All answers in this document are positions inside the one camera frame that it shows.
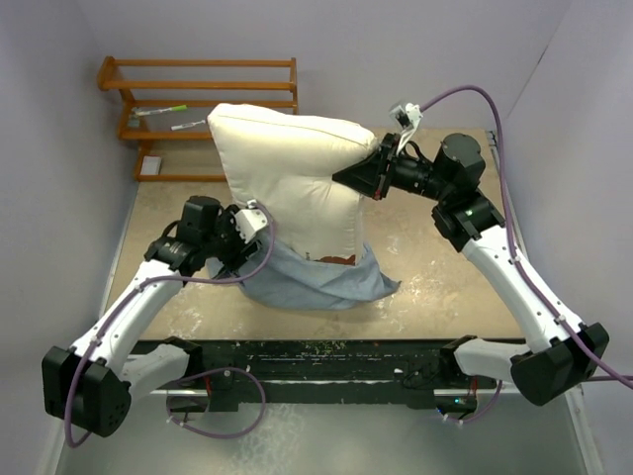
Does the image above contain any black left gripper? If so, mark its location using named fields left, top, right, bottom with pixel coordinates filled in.
left=201, top=204, right=262, bottom=272

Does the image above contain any blue pillowcase with yellow drawings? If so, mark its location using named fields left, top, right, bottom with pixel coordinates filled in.
left=206, top=232, right=402, bottom=313

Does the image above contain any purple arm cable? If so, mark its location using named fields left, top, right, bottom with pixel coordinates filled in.
left=63, top=205, right=277, bottom=449
left=418, top=84, right=633, bottom=390

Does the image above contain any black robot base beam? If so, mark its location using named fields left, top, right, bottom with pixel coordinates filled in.
left=128, top=337, right=500, bottom=412

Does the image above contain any pink capped marker pen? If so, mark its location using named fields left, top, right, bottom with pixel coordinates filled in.
left=170, top=119, right=207, bottom=132

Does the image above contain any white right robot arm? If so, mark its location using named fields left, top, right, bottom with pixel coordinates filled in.
left=332, top=133, right=609, bottom=406

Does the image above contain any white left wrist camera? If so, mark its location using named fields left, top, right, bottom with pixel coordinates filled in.
left=234, top=200, right=272, bottom=243

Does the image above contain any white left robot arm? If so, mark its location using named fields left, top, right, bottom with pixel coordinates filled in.
left=42, top=196, right=275, bottom=448

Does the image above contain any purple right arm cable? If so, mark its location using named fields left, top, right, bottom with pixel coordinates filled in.
left=418, top=84, right=633, bottom=390

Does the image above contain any green capped marker pen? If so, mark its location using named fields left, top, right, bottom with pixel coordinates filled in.
left=132, top=105, right=188, bottom=117

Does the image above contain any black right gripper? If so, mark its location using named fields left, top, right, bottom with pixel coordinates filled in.
left=335, top=132, right=452, bottom=202

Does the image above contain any small white box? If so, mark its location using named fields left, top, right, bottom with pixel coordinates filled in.
left=139, top=155, right=162, bottom=176

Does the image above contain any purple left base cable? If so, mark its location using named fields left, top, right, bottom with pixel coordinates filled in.
left=165, top=365, right=268, bottom=439

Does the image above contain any aluminium table edge rail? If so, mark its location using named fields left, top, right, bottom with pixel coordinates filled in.
left=491, top=126, right=531, bottom=285

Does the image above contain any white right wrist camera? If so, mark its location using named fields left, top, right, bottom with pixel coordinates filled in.
left=390, top=102, right=423, bottom=154

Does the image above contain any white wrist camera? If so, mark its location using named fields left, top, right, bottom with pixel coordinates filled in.
left=234, top=200, right=272, bottom=243
left=390, top=102, right=423, bottom=154

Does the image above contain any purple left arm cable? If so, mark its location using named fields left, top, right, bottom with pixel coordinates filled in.
left=63, top=205, right=277, bottom=449

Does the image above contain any orange wooden shelf rack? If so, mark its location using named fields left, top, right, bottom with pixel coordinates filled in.
left=97, top=55, right=299, bottom=183

